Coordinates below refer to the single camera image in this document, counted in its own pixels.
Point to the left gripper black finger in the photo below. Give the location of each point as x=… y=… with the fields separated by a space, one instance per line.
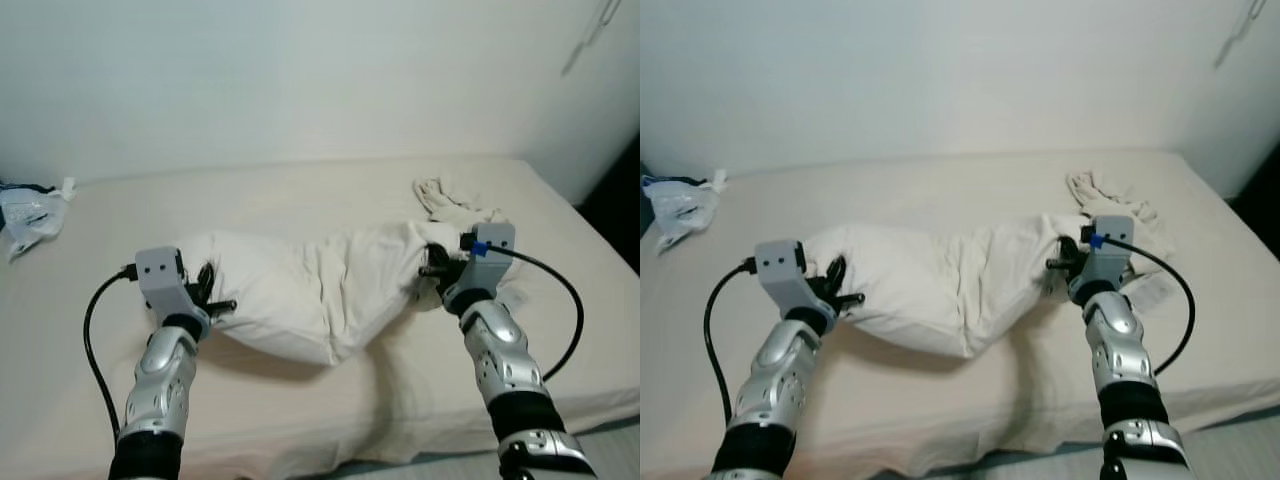
x=205 y=278
x=832 y=270

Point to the white pillow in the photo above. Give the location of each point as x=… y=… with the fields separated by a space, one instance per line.
x=950 y=285
x=320 y=290

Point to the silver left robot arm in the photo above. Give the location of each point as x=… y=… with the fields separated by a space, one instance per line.
x=160 y=390
x=780 y=390

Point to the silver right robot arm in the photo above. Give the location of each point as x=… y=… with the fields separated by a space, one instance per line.
x=500 y=360
x=1125 y=360

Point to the crumpled beige towel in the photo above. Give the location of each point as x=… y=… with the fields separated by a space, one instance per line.
x=445 y=195
x=1100 y=190

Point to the bed with pale sheet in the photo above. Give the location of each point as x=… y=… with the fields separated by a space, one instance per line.
x=950 y=420
x=300 y=420

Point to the clear plastic bag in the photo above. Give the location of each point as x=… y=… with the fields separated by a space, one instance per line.
x=30 y=215
x=680 y=205

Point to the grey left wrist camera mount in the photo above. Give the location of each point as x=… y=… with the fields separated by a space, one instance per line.
x=158 y=272
x=778 y=265

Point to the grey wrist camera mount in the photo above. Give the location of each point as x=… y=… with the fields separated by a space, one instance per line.
x=495 y=235
x=1115 y=228
x=778 y=265
x=158 y=272

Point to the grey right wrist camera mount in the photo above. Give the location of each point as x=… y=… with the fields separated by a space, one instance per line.
x=1115 y=228
x=495 y=235

